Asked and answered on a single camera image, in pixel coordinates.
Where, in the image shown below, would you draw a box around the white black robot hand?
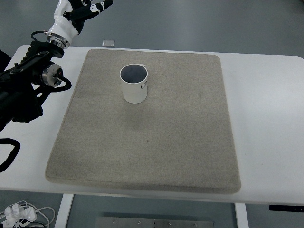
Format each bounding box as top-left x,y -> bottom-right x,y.
47,0 -> 113,47

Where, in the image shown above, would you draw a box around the white ribbed cup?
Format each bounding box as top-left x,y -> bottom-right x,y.
119,64 -> 148,104

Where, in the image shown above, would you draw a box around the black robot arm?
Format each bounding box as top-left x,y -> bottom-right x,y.
0,0 -> 113,130

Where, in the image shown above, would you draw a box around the small grey floor box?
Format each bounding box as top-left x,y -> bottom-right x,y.
102,39 -> 115,48

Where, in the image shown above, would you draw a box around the beige felt mat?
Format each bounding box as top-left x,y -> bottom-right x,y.
45,49 -> 241,194

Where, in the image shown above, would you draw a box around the white table leg left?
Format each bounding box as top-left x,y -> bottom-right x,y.
54,194 -> 74,228

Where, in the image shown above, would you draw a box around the white table leg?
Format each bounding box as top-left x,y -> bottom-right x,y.
54,194 -> 74,228
234,203 -> 249,228

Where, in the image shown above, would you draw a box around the white power strip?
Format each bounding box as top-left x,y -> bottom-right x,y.
4,204 -> 37,222

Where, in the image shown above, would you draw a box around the white table leg right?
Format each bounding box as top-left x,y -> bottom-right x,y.
234,203 -> 249,228

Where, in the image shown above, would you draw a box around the black desk control panel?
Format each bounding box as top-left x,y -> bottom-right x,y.
269,205 -> 304,213

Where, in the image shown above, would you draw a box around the black sleeved arm cable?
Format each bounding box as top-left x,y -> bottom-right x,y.
0,138 -> 21,173

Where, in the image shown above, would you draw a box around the white cables on floor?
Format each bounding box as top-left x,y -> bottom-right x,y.
0,200 -> 56,228

